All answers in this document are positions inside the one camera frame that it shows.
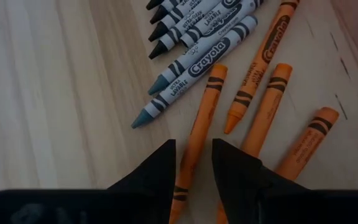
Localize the pile of silver screws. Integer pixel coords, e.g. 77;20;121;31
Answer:
149;0;186;25
180;0;254;49
145;0;167;11

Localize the orange crayon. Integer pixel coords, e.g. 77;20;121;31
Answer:
274;106;340;181
223;0;301;135
216;63;293;224
168;63;229;224

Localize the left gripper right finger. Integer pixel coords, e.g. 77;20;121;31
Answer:
211;138;310;224

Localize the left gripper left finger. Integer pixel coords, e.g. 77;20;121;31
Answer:
108;139;177;224

